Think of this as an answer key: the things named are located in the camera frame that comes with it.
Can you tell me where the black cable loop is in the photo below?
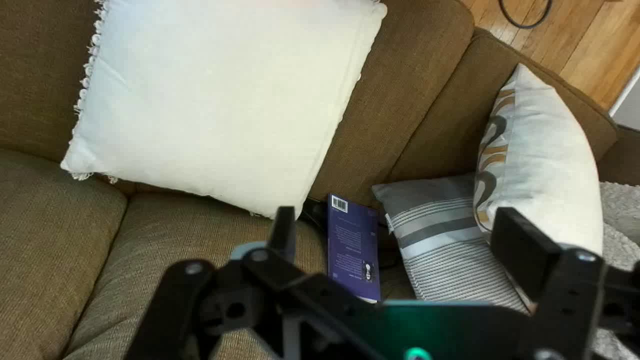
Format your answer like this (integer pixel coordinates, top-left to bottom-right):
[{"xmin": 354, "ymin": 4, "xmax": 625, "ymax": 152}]
[{"xmin": 496, "ymin": 0, "xmax": 556, "ymax": 32}]

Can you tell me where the grey knit blanket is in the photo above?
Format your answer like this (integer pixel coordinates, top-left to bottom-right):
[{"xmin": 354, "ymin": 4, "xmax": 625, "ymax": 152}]
[{"xmin": 598, "ymin": 180, "xmax": 640, "ymax": 360}]

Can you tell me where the brown fabric sofa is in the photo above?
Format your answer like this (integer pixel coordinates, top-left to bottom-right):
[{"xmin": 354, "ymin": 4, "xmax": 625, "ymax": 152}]
[{"xmin": 0, "ymin": 0, "xmax": 640, "ymax": 360}]

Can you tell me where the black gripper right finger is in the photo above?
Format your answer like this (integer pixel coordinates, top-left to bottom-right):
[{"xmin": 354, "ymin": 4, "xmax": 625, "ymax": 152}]
[{"xmin": 490, "ymin": 207, "xmax": 640, "ymax": 360}]

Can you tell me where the white swirl-patterned pillow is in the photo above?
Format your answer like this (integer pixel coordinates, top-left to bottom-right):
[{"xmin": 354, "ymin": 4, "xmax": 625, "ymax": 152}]
[{"xmin": 470, "ymin": 63, "xmax": 606, "ymax": 259}]

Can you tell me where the white square pompom-trim pillow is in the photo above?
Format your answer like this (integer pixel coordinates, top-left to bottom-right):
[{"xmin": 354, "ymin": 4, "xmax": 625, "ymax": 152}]
[{"xmin": 58, "ymin": 0, "xmax": 390, "ymax": 220}]

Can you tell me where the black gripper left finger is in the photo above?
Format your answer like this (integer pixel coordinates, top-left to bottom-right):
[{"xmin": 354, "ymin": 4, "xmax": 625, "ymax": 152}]
[{"xmin": 125, "ymin": 205, "xmax": 385, "ymax": 360}]

